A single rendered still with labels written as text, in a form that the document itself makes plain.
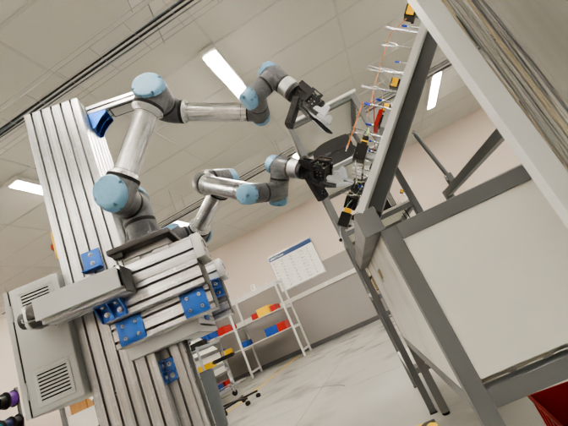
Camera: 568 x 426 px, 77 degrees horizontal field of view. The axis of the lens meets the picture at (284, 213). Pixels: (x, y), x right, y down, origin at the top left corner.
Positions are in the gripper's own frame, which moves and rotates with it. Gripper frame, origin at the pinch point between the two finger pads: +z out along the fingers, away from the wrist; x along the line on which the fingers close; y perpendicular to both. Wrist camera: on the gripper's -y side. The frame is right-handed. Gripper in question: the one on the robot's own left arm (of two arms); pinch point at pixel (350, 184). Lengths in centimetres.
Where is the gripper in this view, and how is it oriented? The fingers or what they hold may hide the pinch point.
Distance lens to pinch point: 125.0
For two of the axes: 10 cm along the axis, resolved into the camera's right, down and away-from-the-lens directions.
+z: 7.9, 2.3, -5.7
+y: -1.3, -8.5, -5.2
